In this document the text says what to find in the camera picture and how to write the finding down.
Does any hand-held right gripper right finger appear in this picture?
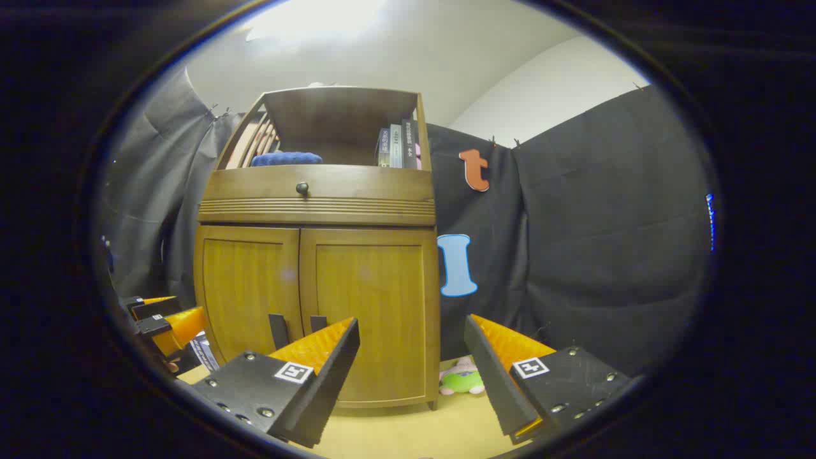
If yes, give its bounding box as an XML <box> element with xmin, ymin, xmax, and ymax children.
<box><xmin>463</xmin><ymin>314</ymin><xmax>633</xmax><ymax>446</ymax></box>

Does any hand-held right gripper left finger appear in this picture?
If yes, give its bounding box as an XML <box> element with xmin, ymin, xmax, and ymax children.
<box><xmin>190</xmin><ymin>317</ymin><xmax>361</xmax><ymax>449</ymax></box>

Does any wooden shoe cabinet door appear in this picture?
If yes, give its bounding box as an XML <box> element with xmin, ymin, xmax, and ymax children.
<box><xmin>194</xmin><ymin>225</ymin><xmax>303</xmax><ymax>365</ymax></box>
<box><xmin>300</xmin><ymin>228</ymin><xmax>439</xmax><ymax>409</ymax></box>

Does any wooden double-door shoe cabinet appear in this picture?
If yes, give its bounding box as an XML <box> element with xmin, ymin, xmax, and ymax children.
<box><xmin>193</xmin><ymin>86</ymin><xmax>442</xmax><ymax>411</ymax></box>

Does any wooden cabinet drawer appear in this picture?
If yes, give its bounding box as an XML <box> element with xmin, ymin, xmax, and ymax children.
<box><xmin>199</xmin><ymin>164</ymin><xmax>436</xmax><ymax>225</ymax></box>

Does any green and pink plush toy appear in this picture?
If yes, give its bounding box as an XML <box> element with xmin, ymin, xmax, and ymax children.
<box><xmin>439</xmin><ymin>357</ymin><xmax>486</xmax><ymax>396</ymax></box>

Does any white printed box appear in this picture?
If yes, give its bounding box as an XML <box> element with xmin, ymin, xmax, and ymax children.
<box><xmin>189</xmin><ymin>330</ymin><xmax>221</xmax><ymax>372</ymax></box>

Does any blue folded towel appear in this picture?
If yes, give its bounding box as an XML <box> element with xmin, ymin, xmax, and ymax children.
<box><xmin>251</xmin><ymin>151</ymin><xmax>323</xmax><ymax>168</ymax></box>

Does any black book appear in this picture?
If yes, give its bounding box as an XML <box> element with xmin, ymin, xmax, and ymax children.
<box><xmin>402</xmin><ymin>119</ymin><xmax>418</xmax><ymax>170</ymax></box>

